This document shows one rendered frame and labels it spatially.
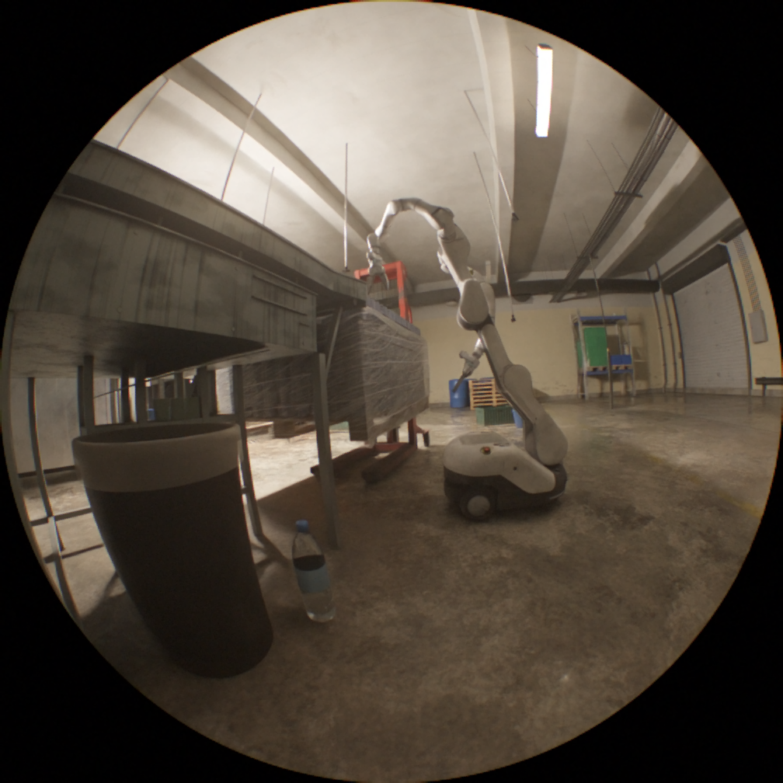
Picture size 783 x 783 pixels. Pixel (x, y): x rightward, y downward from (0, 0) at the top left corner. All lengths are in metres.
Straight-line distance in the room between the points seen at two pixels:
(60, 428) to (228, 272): 2.74
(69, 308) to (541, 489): 1.64
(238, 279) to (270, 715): 1.05
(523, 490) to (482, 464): 0.24
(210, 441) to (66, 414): 2.83
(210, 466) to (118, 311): 0.35
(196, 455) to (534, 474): 1.25
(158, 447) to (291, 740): 0.61
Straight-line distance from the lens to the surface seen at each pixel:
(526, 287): 10.03
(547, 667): 0.79
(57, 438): 3.27
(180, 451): 0.49
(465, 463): 1.29
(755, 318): 8.78
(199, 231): 0.79
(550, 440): 1.50
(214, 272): 0.76
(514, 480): 1.32
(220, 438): 0.54
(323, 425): 1.06
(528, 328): 10.52
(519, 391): 1.42
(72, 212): 0.68
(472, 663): 0.77
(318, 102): 4.81
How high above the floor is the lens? 0.64
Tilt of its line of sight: level
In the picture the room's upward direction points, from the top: 4 degrees counter-clockwise
